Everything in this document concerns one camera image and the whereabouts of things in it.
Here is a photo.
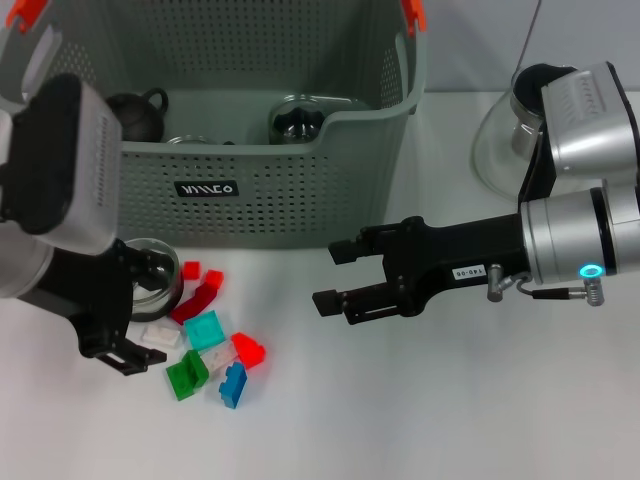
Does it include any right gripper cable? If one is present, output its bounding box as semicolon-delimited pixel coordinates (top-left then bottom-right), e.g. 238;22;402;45
487;262;606;306

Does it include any clear translucent brick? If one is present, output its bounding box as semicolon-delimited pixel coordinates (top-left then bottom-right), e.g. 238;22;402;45
199;339;239;372

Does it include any grey perforated storage basket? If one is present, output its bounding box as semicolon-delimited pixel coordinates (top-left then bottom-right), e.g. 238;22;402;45
0;0;429;250

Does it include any bright red sloped brick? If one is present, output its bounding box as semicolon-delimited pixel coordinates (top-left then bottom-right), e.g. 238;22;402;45
229;332;269;371

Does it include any blue brick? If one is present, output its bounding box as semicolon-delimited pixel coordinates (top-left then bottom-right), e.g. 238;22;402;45
218;362;250;410

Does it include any dark red long brick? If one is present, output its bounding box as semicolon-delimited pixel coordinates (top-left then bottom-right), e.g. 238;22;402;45
171;283;222;325

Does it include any glass carafe black lid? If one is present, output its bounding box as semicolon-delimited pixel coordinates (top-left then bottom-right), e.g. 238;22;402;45
469;62;576;201

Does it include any green brick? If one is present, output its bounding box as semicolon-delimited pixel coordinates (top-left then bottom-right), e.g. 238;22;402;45
165;349;210;404

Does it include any black clay teapot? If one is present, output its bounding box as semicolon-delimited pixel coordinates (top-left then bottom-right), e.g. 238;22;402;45
104;87;170;142

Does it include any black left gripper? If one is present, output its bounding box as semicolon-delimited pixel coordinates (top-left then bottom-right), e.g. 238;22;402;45
28;238;170;377

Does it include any teal square brick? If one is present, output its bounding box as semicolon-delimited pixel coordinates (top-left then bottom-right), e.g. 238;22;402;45
183;309;227;351

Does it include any thin grey cable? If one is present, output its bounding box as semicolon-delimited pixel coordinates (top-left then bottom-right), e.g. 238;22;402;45
516;0;545;76

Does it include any white flat brick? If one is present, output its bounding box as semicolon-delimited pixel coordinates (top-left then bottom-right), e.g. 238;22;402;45
141;322;181;350

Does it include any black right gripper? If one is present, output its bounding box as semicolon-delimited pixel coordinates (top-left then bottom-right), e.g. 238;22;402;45
311;214;530;327

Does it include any glass teacup black sleeve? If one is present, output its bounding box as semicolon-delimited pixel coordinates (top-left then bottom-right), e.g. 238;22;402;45
122;237;184;324
166;133;236;147
268;96;329;147

